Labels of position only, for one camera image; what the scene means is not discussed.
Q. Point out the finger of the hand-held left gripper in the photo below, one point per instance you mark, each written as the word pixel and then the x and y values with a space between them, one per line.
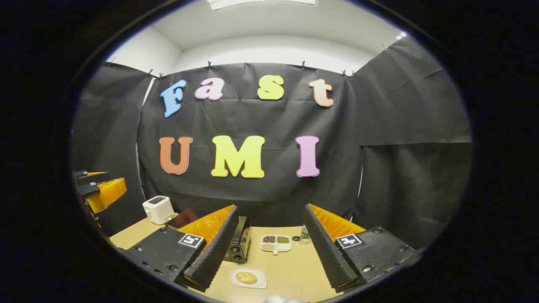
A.
pixel 90 177
pixel 109 193

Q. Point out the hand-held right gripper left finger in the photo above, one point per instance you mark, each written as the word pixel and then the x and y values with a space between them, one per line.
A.
pixel 214 252

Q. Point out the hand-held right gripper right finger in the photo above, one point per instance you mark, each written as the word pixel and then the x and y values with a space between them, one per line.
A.
pixel 326 252

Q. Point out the black electric oven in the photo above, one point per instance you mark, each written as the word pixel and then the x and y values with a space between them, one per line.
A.
pixel 240 242

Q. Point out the golden bread bun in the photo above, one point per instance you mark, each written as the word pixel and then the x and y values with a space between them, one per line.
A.
pixel 246 277

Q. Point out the clear plastic water bottle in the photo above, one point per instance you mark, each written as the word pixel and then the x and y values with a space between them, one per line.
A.
pixel 305 235

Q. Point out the white divided grain tray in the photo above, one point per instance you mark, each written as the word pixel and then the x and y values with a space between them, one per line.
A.
pixel 276 244

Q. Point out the white toaster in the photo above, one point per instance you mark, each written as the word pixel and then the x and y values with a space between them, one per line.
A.
pixel 158 210

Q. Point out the white rectangular plate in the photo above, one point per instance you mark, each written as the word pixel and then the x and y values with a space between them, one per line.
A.
pixel 259 280

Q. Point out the black backdrop cloth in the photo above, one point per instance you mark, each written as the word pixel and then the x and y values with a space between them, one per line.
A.
pixel 252 113

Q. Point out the row of cloth clips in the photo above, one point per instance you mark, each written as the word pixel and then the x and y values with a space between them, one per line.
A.
pixel 209 65

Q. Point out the small ceiling light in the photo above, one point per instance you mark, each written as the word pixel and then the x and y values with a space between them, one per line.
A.
pixel 401 36

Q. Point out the long ceiling light panel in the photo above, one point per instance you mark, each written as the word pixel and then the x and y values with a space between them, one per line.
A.
pixel 261 3

